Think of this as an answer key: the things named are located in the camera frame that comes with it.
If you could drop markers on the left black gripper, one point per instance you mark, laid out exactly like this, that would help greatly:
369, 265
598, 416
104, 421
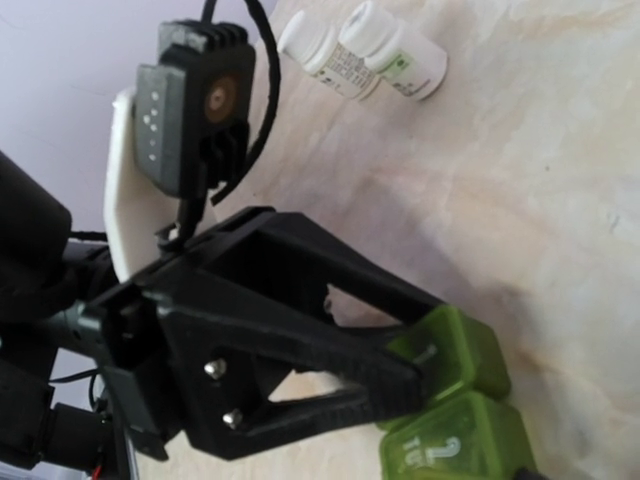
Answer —
229, 343

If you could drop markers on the small white pill bottle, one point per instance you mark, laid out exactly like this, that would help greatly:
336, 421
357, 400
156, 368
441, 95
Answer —
396, 51

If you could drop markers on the green weekly pill organizer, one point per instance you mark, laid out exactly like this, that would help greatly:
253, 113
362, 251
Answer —
468, 429

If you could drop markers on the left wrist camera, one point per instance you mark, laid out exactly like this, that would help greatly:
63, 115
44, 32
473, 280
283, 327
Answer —
180, 132

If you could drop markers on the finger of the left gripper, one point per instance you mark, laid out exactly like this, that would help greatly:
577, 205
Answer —
297, 261

